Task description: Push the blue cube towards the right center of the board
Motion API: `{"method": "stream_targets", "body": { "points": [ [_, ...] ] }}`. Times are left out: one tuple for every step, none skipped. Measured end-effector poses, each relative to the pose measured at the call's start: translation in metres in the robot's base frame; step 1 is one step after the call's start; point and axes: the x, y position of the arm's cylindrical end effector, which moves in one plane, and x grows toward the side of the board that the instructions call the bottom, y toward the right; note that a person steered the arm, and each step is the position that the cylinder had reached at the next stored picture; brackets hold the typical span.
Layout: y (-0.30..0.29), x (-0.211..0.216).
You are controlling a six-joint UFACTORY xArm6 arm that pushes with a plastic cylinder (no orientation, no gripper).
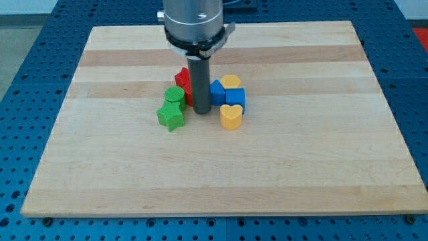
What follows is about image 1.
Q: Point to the yellow heart block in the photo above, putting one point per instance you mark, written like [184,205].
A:
[231,116]

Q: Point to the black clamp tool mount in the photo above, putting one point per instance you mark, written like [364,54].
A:
[200,50]

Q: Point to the blue cube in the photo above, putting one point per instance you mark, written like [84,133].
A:
[235,96]

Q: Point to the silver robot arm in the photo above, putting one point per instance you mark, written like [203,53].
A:
[195,30]

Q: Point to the green cylinder block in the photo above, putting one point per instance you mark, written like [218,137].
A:
[176,94]

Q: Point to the red block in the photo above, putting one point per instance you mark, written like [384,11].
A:
[182,79]

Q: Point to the wooden board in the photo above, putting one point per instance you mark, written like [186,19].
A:
[317,138]

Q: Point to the blue pentagon block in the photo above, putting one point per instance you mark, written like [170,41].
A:
[217,93]

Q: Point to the yellow hexagon block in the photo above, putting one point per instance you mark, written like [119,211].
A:
[230,81]

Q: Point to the green star block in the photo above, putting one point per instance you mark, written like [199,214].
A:
[170,115]

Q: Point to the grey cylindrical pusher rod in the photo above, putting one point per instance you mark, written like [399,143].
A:
[200,85]

